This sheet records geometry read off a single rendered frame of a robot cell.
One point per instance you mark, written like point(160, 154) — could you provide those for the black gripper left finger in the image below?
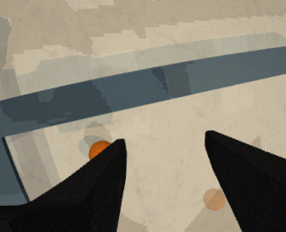
point(87, 201)

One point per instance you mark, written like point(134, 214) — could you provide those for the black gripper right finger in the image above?
point(253, 180)

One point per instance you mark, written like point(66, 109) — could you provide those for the low clear corner walls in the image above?
point(34, 162)

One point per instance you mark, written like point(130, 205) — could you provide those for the blue-grey l-shaped wall top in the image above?
point(63, 104)

